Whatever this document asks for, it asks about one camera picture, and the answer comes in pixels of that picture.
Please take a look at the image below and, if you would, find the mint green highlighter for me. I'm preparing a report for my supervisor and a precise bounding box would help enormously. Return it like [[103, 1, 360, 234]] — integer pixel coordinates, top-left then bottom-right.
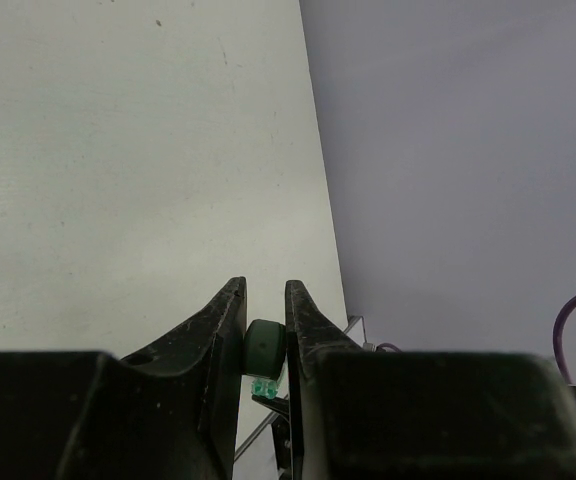
[[242, 319, 287, 400]]

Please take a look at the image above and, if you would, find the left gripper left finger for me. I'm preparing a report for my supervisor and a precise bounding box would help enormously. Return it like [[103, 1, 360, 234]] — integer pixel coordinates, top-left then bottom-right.
[[0, 277, 246, 479]]

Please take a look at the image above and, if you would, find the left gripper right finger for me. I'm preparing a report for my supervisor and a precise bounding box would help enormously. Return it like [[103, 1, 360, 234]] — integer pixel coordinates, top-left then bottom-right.
[[285, 280, 576, 479]]

